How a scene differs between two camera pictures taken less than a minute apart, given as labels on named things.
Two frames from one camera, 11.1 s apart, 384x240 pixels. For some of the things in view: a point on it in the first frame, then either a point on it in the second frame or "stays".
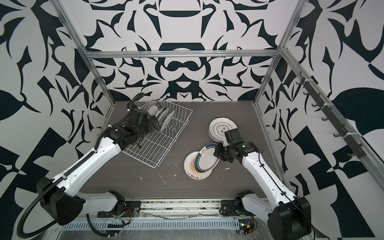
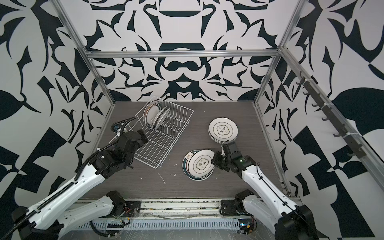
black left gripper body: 150,128 to 144,140
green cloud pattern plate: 167,119 to 197,165
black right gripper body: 223,152 to 221,161
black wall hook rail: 355,147 stays
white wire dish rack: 152,149 stays
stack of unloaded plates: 217,133 stays
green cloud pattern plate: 219,126 stays
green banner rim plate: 152,107 stays
